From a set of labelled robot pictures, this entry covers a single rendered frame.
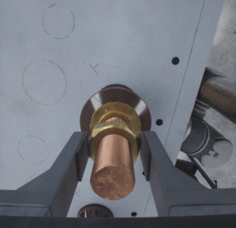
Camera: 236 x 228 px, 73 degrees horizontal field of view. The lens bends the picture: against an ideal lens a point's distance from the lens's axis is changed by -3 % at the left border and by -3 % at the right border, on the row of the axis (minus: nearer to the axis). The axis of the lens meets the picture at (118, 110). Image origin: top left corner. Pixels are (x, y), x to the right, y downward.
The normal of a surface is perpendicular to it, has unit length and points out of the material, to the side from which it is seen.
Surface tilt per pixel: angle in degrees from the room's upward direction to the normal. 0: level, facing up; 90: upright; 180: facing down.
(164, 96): 0
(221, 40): 0
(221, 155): 13
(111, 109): 0
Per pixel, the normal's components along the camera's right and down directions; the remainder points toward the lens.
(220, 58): 0.00, 0.26
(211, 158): 0.14, 0.43
